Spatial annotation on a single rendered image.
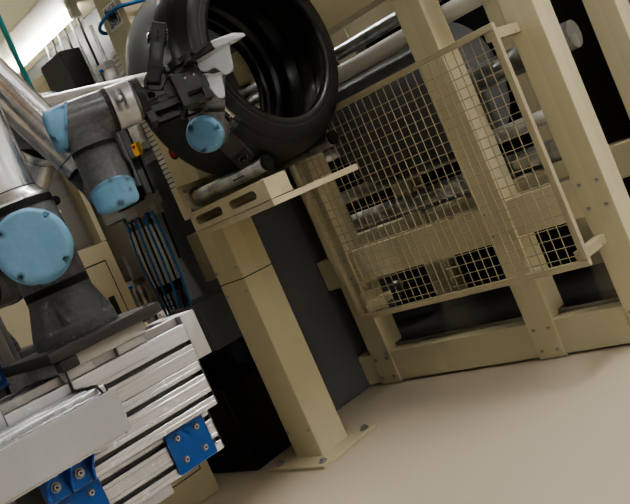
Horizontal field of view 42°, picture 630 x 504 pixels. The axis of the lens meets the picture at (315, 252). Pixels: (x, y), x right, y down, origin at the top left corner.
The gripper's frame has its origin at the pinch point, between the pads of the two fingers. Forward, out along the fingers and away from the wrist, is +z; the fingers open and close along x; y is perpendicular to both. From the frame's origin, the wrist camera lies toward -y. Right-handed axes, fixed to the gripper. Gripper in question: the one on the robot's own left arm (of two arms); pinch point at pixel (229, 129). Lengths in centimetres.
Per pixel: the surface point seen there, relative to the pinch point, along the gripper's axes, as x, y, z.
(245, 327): 47, -47, 48
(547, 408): -9, -111, 4
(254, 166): 4.8, -11.5, 20.2
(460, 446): 15, -102, 2
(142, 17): -0.4, 37.5, 28.5
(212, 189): 20.1, -8.3, 33.3
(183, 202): 29.9, -5.3, 37.8
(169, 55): -0.3, 23.8, 13.8
